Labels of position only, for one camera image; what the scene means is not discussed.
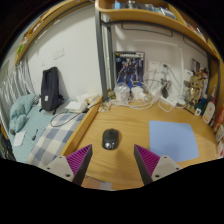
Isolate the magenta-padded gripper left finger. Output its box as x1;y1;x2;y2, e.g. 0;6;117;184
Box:
44;144;93;186

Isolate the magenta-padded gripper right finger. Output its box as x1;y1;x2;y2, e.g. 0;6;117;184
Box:
133;144;183;186

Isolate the black computer mouse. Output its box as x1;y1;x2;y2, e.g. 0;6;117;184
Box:
101;128;120;150

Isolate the light blue mouse pad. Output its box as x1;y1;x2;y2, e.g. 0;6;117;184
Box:
148;120;200;163

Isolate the blue plaid blanket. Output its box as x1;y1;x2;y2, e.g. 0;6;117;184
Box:
27;112;87;169

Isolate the white paper sheet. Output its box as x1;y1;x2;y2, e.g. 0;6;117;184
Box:
13;130;27;148

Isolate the white power strip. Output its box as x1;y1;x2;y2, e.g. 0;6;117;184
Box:
159;94;186;108

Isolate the teal quilt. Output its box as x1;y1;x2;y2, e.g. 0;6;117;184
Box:
8;93;41;134

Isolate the white pump lotion bottle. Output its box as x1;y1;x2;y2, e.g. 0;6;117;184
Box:
202;84;218;124

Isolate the red snack can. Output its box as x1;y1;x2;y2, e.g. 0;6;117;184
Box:
213;104;224;133

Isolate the white power adapter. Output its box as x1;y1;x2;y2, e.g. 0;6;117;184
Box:
149;84;162;98

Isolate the black backpack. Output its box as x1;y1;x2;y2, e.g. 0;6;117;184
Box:
39;66;64;113

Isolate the white charger block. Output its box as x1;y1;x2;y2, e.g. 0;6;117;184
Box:
130;86;146;101

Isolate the tree creature figurine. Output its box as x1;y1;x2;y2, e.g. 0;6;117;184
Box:
186;69;209;114

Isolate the steel cup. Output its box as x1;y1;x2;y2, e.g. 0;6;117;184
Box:
160;78;172;91

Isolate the clear plastic container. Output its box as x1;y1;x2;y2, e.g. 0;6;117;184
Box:
114;83;131;102

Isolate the robot model kit box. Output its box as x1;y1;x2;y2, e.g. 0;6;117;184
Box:
114;50;146;88

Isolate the colourful figure box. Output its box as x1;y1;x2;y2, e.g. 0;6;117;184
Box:
190;58;211;88

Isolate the wooden shelf unit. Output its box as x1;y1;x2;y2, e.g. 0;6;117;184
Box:
94;0;221;61

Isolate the white wall box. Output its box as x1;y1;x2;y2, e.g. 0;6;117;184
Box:
183;68;194;83

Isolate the white wall socket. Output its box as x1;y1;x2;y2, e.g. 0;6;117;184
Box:
147;59;161;73
159;61;172;74

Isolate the grey metal post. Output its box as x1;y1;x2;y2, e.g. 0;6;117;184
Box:
94;8;116;101

